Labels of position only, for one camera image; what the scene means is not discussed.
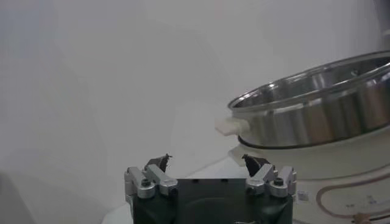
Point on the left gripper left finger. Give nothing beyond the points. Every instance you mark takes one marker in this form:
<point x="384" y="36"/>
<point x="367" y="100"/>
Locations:
<point x="158" y="178"/>

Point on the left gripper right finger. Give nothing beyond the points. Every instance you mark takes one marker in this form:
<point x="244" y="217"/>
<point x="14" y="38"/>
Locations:
<point x="262" y="178"/>

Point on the stainless steel steamer basket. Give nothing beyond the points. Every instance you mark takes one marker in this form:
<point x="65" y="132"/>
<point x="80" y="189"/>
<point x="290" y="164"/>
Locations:
<point x="304" y="121"/>

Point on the white electric cooker base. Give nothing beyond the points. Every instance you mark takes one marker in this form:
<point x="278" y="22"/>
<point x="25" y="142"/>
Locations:
<point x="304" y="164"/>

